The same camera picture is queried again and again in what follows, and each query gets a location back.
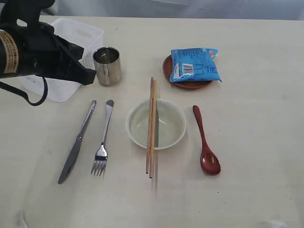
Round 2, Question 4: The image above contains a wooden chopstick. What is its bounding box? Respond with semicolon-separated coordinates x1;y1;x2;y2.
150;79;157;179
146;77;154;178

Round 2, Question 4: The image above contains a silver metal knife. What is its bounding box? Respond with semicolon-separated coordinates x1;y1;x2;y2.
57;100;97;184

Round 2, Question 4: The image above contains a white woven plastic basket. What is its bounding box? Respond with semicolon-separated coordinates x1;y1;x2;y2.
17;19;102;106

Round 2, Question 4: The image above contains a stainless steel cup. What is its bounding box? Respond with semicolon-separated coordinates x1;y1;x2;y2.
93;47;122;86

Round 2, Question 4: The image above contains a silver metal spoon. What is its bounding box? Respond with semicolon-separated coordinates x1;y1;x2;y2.
91;100;114;176

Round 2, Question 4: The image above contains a blue chips bag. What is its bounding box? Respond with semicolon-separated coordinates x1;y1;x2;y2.
170;47;221;83

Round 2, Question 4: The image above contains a white ceramic bowl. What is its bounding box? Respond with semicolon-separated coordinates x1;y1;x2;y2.
125;99;187;150

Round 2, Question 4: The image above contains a brown round plate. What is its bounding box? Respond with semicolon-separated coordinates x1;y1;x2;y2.
162;55;212;90

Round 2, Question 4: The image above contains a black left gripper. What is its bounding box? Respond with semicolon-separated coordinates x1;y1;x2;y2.
20;22;96;85

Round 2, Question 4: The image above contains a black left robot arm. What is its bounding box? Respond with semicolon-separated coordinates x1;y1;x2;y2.
0;22;96;85

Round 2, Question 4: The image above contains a reddish brown wooden spoon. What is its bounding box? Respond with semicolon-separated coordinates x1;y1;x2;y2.
192;105;221;176

